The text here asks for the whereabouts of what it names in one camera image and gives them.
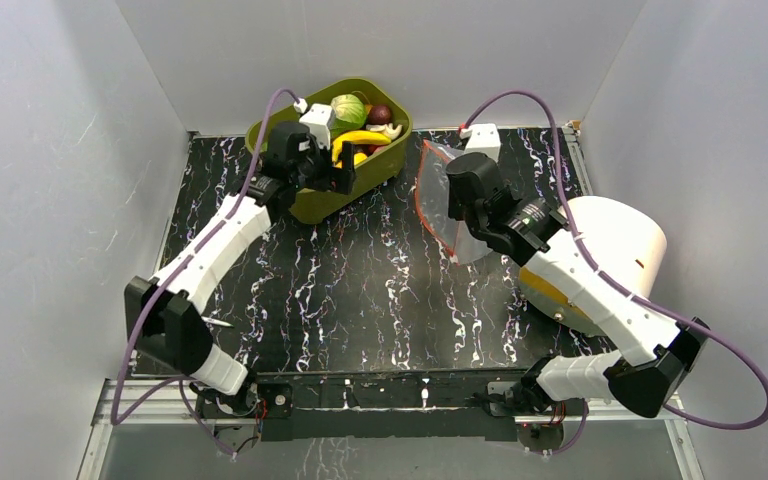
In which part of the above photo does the yellow banana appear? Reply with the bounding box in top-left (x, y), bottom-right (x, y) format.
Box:
top-left (331, 130), bottom-right (392, 163)
top-left (353, 152), bottom-right (368, 167)

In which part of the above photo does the clear zip top bag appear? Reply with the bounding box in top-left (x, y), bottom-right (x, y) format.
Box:
top-left (414, 140), bottom-right (491, 265)

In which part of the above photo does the green white cabbage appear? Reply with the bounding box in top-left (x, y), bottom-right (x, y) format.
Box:
top-left (330, 94), bottom-right (367, 134)

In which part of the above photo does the dark purple fruit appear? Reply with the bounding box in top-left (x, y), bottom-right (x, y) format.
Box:
top-left (366, 104), bottom-right (393, 126)

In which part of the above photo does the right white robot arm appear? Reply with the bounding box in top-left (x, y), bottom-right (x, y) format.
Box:
top-left (445, 152), bottom-right (705, 418)

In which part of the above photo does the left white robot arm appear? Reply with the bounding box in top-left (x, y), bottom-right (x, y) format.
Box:
top-left (125, 121), bottom-right (360, 416)

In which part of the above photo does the olive green plastic bin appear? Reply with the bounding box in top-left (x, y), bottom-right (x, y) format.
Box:
top-left (246, 78), bottom-right (412, 224)

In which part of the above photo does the white orange cylinder drum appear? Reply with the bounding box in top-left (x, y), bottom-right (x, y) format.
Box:
top-left (519, 195), bottom-right (667, 337)

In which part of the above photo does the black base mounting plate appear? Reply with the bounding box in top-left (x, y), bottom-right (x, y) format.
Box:
top-left (251, 368), bottom-right (591, 444)

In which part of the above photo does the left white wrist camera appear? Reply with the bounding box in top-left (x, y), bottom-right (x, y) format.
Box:
top-left (299, 103), bottom-right (336, 150)

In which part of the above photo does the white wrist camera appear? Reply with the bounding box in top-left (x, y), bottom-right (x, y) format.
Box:
top-left (459, 123), bottom-right (501, 162)
top-left (299, 103), bottom-right (336, 150)

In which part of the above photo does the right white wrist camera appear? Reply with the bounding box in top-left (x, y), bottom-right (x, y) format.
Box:
top-left (459, 123), bottom-right (501, 162)

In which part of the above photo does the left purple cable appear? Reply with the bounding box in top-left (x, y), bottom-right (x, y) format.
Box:
top-left (109, 87), bottom-right (309, 458)

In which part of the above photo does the purple cable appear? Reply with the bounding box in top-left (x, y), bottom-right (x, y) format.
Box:
top-left (109, 87), bottom-right (309, 458)
top-left (460, 89), bottom-right (768, 432)

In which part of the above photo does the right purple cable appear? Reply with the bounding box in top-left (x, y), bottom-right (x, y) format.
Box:
top-left (460, 89), bottom-right (768, 432)

